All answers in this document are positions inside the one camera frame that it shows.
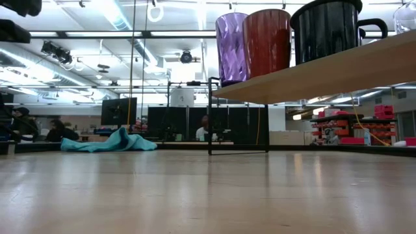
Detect white box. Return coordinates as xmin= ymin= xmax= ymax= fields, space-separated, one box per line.
xmin=169 ymin=87 xmax=196 ymax=109

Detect purple plastic tumbler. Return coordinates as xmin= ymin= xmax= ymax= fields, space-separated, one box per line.
xmin=214 ymin=12 xmax=251 ymax=88

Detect red mug white inside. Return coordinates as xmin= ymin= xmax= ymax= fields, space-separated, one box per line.
xmin=242 ymin=8 xmax=293 ymax=80

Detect thin yellow hanging cable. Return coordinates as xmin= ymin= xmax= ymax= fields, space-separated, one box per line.
xmin=256 ymin=107 xmax=261 ymax=146

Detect person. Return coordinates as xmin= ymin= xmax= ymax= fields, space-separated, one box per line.
xmin=45 ymin=118 xmax=81 ymax=142
xmin=10 ymin=107 xmax=40 ymax=141
xmin=195 ymin=114 xmax=211 ymax=142

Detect black enamel mug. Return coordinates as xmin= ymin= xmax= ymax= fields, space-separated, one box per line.
xmin=289 ymin=0 xmax=389 ymax=66

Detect round black ceiling camera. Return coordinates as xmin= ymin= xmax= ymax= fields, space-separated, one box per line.
xmin=179 ymin=49 xmax=194 ymax=64

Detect beige cabinet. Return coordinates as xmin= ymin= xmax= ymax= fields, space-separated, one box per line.
xmin=268 ymin=130 xmax=309 ymax=146

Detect blue cloth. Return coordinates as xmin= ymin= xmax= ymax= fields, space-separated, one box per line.
xmin=60 ymin=126 xmax=158 ymax=153

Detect wooden shelf black metal legs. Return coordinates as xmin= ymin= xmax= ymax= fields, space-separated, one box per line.
xmin=207 ymin=29 xmax=416 ymax=156

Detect hanging yellow black cable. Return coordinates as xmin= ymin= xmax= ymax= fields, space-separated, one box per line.
xmin=125 ymin=0 xmax=137 ymax=133

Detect storage rack grey orange bins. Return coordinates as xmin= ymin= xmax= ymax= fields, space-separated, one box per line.
xmin=310 ymin=113 xmax=365 ymax=146

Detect black monitor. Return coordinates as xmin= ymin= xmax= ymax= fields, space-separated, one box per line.
xmin=100 ymin=97 xmax=138 ymax=127

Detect clear glass cup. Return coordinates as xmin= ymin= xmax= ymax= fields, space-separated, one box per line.
xmin=392 ymin=0 xmax=416 ymax=35

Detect white hanging ring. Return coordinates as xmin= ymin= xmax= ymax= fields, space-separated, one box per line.
xmin=146 ymin=1 xmax=165 ymax=23

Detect red bin rack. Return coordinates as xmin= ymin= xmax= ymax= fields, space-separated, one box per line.
xmin=352 ymin=104 xmax=398 ymax=146

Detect black metal table frame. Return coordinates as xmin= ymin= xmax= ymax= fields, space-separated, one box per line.
xmin=0 ymin=140 xmax=416 ymax=159

